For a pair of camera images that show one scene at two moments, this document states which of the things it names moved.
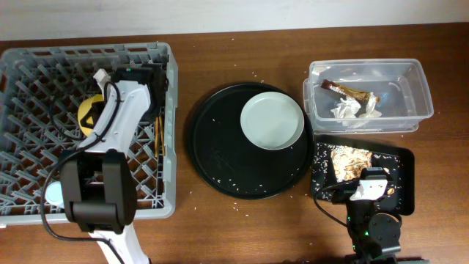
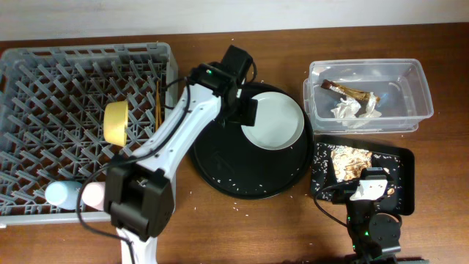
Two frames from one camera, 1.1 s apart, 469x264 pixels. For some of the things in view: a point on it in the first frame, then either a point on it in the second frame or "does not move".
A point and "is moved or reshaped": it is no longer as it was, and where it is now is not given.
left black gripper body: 100,105 to 239,110
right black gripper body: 344,193 does not move
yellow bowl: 83,106 is moved or reshaped
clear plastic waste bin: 366,96 does not move
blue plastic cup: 54,193 does not move
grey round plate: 272,120 does not move
